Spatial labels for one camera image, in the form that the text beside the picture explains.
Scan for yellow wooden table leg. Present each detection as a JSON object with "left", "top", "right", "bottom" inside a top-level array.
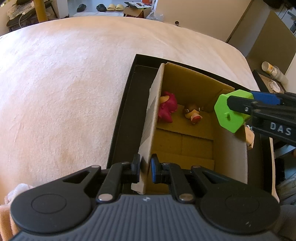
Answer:
[{"left": 34, "top": 0, "right": 48, "bottom": 23}]

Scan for brown cardboard box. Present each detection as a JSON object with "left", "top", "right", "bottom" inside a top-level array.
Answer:
[{"left": 132, "top": 63, "right": 248, "bottom": 194}]

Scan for brown-haired doll figurine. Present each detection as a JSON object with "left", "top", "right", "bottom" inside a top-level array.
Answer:
[{"left": 183, "top": 103, "right": 203, "bottom": 125}]

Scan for white face mask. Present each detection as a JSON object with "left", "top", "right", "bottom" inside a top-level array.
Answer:
[{"left": 268, "top": 80, "right": 281, "bottom": 93}]

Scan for pinkish white bed blanket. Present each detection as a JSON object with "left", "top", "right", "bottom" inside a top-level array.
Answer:
[{"left": 0, "top": 15, "right": 280, "bottom": 241}]

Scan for black chair with clutter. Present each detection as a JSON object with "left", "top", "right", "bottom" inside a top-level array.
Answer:
[{"left": 6, "top": 1, "right": 58, "bottom": 32}]

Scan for paper cup on side table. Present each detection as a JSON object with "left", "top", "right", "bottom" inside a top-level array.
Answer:
[{"left": 261, "top": 61, "right": 280, "bottom": 78}]

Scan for yellow slipper left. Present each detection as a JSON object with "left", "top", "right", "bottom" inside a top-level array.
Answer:
[{"left": 107, "top": 4, "right": 116, "bottom": 11}]

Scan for green toy house box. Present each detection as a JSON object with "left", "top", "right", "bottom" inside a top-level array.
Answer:
[{"left": 214, "top": 90, "right": 254, "bottom": 133}]

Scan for orange standing box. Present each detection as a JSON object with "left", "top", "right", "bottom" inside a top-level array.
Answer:
[{"left": 142, "top": 0, "right": 153, "bottom": 6}]

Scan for yellow slipper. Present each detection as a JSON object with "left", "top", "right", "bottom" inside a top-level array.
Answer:
[
  {"left": 107, "top": 4, "right": 116, "bottom": 11},
  {"left": 115, "top": 4, "right": 125, "bottom": 11}
]

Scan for small beige tagged items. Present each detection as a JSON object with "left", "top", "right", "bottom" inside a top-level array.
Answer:
[{"left": 245, "top": 125, "right": 255, "bottom": 150}]

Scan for black slipper left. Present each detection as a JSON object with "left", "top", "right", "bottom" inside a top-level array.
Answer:
[{"left": 77, "top": 4, "right": 86, "bottom": 13}]

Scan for white plastic bag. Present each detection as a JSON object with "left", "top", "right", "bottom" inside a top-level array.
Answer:
[{"left": 146, "top": 11, "right": 164, "bottom": 22}]

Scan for black framed side table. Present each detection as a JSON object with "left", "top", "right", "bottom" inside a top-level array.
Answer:
[{"left": 252, "top": 70, "right": 285, "bottom": 93}]

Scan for black slipper right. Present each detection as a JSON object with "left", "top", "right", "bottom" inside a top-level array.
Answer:
[{"left": 96, "top": 4, "right": 107, "bottom": 12}]

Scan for black slipper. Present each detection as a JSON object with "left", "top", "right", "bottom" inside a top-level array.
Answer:
[
  {"left": 77, "top": 4, "right": 86, "bottom": 13},
  {"left": 96, "top": 4, "right": 107, "bottom": 12}
]

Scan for open cardboard box on floor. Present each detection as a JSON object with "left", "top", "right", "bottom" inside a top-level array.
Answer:
[{"left": 123, "top": 1, "right": 152, "bottom": 19}]

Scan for black shallow tray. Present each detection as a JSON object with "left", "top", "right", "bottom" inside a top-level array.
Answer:
[{"left": 107, "top": 54, "right": 273, "bottom": 192}]

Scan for red plush figurine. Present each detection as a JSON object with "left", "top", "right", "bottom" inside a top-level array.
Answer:
[{"left": 158, "top": 91, "right": 178, "bottom": 123}]

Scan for large brown cardboard sheet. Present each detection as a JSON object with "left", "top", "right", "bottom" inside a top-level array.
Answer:
[{"left": 246, "top": 11, "right": 295, "bottom": 73}]

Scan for yellow slipper right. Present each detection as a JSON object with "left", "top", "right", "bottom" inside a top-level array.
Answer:
[{"left": 115, "top": 4, "right": 125, "bottom": 11}]

